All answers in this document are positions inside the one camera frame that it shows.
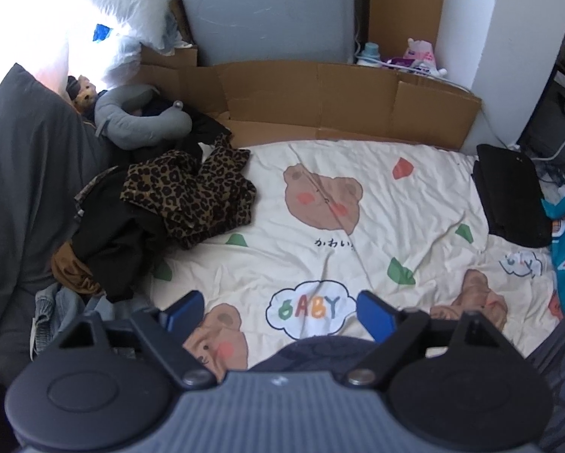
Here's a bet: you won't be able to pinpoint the leopard print skirt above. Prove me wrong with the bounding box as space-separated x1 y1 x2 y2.
121 134 257 250

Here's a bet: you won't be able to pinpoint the black clothes pile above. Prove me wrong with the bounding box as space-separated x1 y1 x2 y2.
70 105 229 303

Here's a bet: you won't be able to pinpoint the blue denim jeans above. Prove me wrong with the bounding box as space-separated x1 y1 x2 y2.
29 283 132 359

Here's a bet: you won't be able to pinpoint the mustard brown garment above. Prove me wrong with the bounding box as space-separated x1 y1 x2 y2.
51 241 103 296

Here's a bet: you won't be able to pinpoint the cream bear print bedsheet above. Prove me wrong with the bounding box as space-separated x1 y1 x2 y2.
143 141 562 369

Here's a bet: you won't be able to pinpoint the folded black garment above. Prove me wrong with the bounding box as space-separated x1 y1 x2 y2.
472 144 551 248

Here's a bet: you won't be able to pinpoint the grey neck pillow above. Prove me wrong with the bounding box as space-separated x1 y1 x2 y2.
94 84 192 150

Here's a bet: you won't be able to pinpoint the dark grey pillow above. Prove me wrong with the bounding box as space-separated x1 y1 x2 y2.
0 63 111 319

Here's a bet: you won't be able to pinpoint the brown cardboard sheet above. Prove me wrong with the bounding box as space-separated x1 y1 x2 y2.
133 48 481 150

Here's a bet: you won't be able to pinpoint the small plush toy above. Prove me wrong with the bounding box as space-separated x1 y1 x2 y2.
66 76 97 114

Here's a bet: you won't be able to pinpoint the pink toiletry package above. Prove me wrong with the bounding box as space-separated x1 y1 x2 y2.
387 38 448 79

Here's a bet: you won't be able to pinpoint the light blue bottle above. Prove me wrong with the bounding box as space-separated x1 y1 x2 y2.
356 42 383 68

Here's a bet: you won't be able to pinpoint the tall cardboard box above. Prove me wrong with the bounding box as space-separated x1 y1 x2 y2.
368 0 444 57

